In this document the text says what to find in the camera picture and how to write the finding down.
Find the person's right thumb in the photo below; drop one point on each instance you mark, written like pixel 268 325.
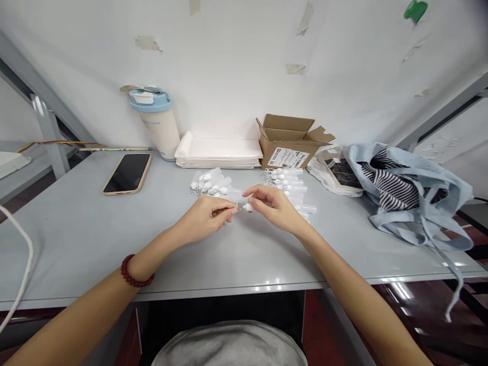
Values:
pixel 258 204

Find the dark flat packet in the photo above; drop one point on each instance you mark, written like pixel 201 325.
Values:
pixel 343 175

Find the person's left fingers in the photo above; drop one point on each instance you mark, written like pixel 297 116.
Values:
pixel 223 219

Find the strip of torn tape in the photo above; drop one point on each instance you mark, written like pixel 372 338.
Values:
pixel 296 69
pixel 305 19
pixel 148 43

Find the person's body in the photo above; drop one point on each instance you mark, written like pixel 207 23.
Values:
pixel 228 345

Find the light blue cloth bag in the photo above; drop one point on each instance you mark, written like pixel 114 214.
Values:
pixel 438 213

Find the smartphone in beige case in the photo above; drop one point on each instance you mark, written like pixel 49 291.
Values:
pixel 127 174

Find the white flat device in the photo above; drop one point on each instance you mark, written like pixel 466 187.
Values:
pixel 11 164

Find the person's right hand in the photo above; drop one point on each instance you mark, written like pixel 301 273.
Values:
pixel 280 211

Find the black and white striped cloth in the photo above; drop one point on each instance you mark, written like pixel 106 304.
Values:
pixel 396 187

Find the stack of white padded envelopes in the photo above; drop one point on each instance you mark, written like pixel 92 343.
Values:
pixel 219 150

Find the small white capped bottle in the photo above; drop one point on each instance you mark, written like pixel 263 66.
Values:
pixel 248 207

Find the pile of translucent plastic bottles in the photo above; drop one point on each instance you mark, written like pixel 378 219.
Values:
pixel 215 183
pixel 291 183

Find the open cardboard box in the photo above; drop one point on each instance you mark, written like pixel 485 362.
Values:
pixel 289 146

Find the person's left hand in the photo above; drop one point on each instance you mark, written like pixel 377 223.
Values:
pixel 202 221

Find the cream tumbler with blue lid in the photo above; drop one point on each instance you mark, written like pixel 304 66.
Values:
pixel 160 129

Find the clear plastic bag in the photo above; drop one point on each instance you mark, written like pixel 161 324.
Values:
pixel 324 179

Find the person's right index finger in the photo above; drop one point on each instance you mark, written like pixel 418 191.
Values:
pixel 259 190

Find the grey metal frame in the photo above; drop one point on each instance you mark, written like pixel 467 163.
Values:
pixel 438 114
pixel 49 129

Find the person's right fingers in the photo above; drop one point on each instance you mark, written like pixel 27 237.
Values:
pixel 272 213

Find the person's left thumb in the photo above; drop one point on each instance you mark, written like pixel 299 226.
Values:
pixel 223 204

